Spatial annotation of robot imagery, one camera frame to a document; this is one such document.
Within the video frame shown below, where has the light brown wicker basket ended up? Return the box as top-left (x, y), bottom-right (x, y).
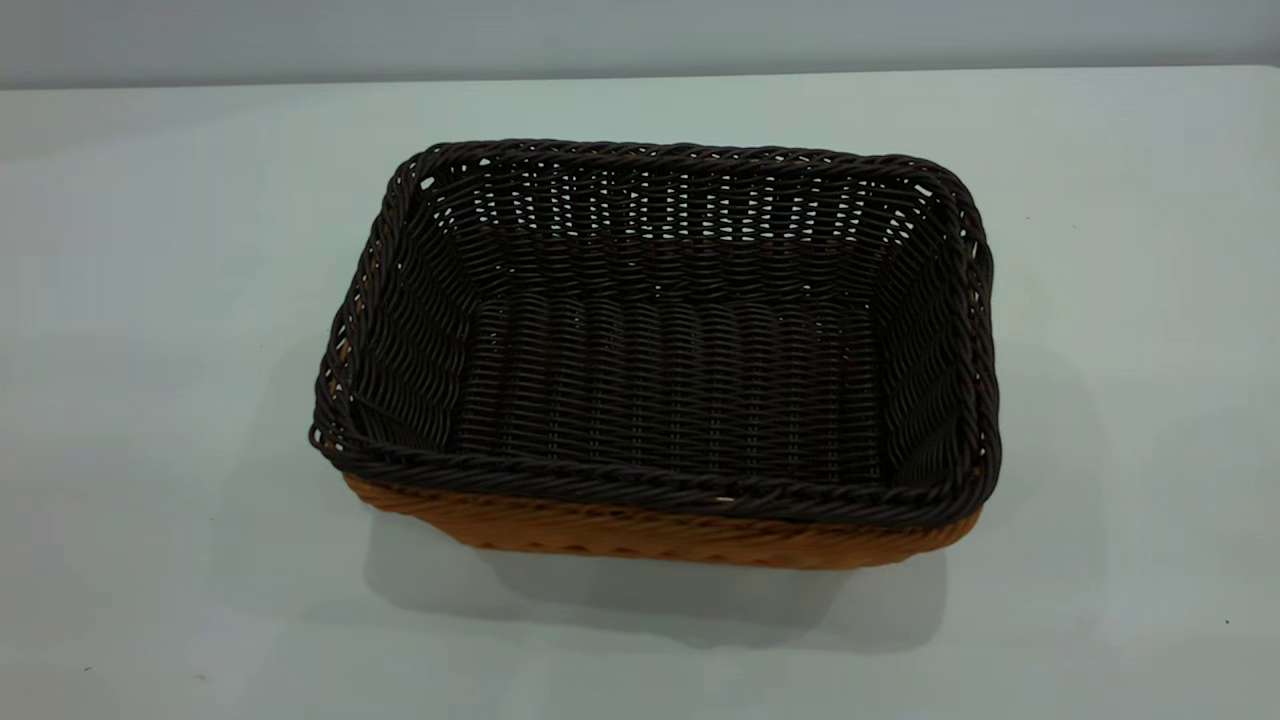
top-left (320, 230), bottom-right (986, 573)

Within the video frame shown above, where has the dark brown wicker basket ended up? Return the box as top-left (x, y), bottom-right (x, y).
top-left (308, 138), bottom-right (1003, 531)

